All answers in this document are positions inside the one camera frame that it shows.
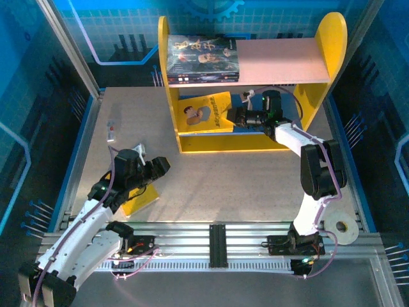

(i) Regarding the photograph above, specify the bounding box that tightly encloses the small white stick with red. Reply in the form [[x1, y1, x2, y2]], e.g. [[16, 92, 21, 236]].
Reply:
[[106, 119, 117, 142]]

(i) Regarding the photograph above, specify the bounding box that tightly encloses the small black controller box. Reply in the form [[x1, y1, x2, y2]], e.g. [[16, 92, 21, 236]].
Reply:
[[291, 257, 317, 278]]

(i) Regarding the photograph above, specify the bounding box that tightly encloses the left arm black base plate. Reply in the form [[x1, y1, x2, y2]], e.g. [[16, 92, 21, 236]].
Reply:
[[123, 235, 155, 256]]

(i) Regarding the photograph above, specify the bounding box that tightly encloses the white tape roll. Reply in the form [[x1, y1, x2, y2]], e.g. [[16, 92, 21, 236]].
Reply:
[[323, 212, 359, 246]]

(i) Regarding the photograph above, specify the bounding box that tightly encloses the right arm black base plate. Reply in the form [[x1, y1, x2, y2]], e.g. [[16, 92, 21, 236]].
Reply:
[[267, 235, 326, 256]]

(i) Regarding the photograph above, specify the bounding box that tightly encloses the yellow book blue figure cover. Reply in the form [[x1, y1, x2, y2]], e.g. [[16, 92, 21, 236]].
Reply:
[[120, 184, 160, 219]]

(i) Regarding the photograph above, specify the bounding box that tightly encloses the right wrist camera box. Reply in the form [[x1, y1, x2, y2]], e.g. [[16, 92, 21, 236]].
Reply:
[[242, 90, 256, 111]]

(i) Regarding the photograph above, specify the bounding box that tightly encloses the grey slotted cable duct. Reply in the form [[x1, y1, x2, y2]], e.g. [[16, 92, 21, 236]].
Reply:
[[95, 257, 294, 273]]

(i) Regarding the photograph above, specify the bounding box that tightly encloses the aluminium mounting rail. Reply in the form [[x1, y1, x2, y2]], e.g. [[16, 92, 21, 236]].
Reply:
[[40, 222, 383, 260]]

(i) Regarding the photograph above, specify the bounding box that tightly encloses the yellow book brown figure cover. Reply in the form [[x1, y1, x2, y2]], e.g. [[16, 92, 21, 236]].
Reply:
[[177, 91, 235, 129]]

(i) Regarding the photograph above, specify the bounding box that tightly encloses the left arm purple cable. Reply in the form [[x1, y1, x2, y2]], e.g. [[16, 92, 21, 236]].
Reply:
[[31, 145, 160, 307]]

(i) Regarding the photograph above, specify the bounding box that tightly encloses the black rail bracket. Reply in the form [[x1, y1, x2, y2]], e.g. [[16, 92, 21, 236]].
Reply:
[[208, 223, 229, 269]]

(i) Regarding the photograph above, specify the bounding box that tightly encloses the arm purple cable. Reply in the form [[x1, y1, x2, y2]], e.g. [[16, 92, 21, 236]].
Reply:
[[31, 145, 160, 307], [254, 85, 342, 279]]

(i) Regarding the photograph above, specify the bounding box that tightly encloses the aluminium enclosure post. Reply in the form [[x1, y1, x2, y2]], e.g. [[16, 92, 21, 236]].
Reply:
[[330, 0, 384, 95], [35, 0, 104, 98]]

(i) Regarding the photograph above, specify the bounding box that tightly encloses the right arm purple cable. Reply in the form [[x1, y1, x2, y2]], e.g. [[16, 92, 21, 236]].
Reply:
[[254, 85, 342, 279]]

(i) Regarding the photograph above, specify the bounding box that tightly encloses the yellow wooden bookshelf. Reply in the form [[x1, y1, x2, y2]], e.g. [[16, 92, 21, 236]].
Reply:
[[158, 12, 348, 154]]

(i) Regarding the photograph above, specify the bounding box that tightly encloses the dark wolf cover book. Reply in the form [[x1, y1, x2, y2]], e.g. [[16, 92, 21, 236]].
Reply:
[[167, 75, 240, 81]]

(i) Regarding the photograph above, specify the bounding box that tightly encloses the dark Guiguzi portrait book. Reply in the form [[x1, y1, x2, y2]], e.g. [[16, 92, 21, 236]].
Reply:
[[167, 34, 241, 77], [168, 79, 240, 85]]

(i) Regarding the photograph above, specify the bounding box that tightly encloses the yellow book two figures cover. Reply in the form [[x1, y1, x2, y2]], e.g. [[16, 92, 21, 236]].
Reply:
[[178, 123, 234, 134]]

